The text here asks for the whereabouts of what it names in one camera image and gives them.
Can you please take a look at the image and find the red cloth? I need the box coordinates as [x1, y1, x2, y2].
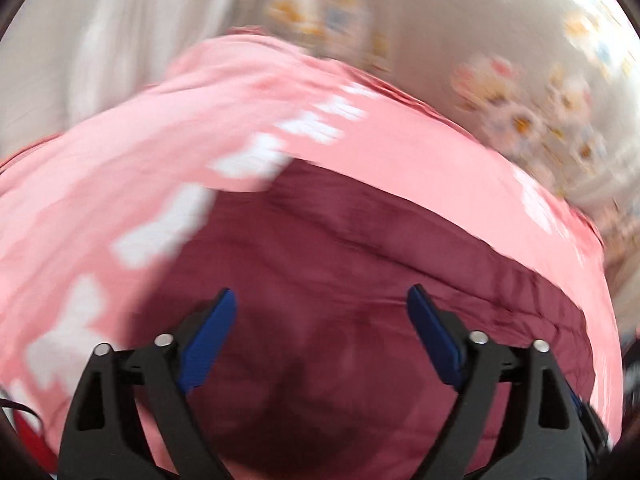
[7, 405, 57, 468]

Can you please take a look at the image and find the white curtain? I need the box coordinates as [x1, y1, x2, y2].
[0, 0, 241, 161]

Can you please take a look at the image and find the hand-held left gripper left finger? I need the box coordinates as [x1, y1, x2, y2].
[57, 287, 238, 480]

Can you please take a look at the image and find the pink printed blanket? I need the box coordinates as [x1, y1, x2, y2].
[0, 35, 626, 461]

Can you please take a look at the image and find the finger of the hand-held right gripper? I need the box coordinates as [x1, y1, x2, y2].
[569, 387, 613, 461]

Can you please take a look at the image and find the maroon puffer jacket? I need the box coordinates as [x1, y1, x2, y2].
[125, 160, 596, 480]

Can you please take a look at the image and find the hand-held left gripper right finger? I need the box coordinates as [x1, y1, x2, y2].
[406, 284, 586, 480]

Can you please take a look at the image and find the grey floral sheet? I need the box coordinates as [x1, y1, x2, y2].
[225, 0, 640, 241]

